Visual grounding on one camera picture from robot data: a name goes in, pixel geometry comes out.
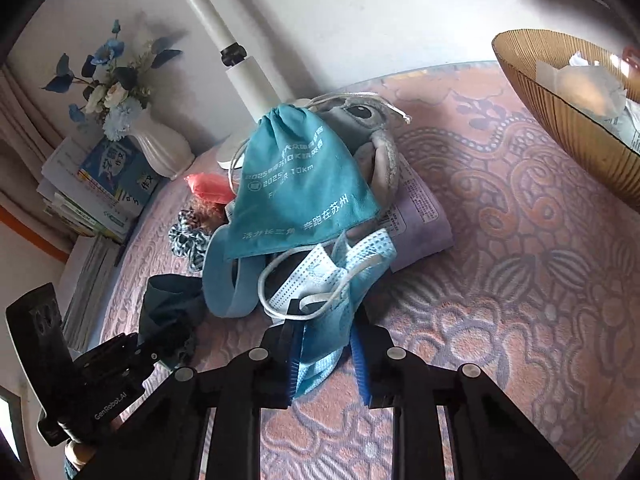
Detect white ribbed vase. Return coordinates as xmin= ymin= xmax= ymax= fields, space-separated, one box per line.
xmin=127 ymin=110 xmax=196 ymax=181

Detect amber ribbed glass bowl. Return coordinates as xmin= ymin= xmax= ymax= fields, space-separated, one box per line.
xmin=492 ymin=30 xmax=640 ymax=211

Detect beige curtain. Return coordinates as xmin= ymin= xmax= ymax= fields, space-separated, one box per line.
xmin=0 ymin=62 xmax=58 ymax=241

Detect blue and white artificial flowers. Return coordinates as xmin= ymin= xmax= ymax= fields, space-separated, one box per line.
xmin=40 ymin=20 xmax=183 ymax=141

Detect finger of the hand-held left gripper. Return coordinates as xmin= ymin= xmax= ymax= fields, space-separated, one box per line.
xmin=127 ymin=332 xmax=173 ymax=367
xmin=6 ymin=282 xmax=77 ymax=366

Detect orange red soft item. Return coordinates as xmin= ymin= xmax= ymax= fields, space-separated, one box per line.
xmin=184 ymin=172 xmax=238 ymax=206

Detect white desk lamp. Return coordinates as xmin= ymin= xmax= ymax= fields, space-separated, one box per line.
xmin=160 ymin=0 xmax=311 ymax=171

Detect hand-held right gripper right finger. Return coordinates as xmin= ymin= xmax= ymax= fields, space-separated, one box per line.
xmin=350 ymin=322 xmax=581 ymax=480

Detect grey blue plush toy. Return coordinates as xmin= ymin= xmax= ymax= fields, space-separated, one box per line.
xmin=307 ymin=92 xmax=413 ymax=191

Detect dark blue cloth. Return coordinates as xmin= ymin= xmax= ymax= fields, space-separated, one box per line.
xmin=137 ymin=274 xmax=208 ymax=366

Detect blue face mask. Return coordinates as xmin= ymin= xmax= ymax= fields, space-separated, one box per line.
xmin=257 ymin=232 xmax=396 ymax=401
xmin=202 ymin=230 xmax=261 ymax=318

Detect teal drawstring bag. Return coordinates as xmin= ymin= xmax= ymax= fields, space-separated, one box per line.
xmin=222 ymin=102 xmax=396 ymax=261

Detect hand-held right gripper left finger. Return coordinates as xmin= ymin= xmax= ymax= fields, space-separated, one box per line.
xmin=87 ymin=310 xmax=308 ymax=480

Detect blue checkered scrunchie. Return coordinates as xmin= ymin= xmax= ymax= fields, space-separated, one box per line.
xmin=167 ymin=207 xmax=221 ymax=271

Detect stack of colourful books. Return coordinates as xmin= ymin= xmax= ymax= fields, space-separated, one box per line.
xmin=37 ymin=135 xmax=161 ymax=246

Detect white tissue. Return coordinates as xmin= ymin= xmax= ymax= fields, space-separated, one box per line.
xmin=535 ymin=50 xmax=640 ymax=156

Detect lavender soft packet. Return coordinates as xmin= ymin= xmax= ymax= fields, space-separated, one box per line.
xmin=370 ymin=155 xmax=456 ymax=273

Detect stack of white booklets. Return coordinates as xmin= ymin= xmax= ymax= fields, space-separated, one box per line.
xmin=65 ymin=235 xmax=126 ymax=353

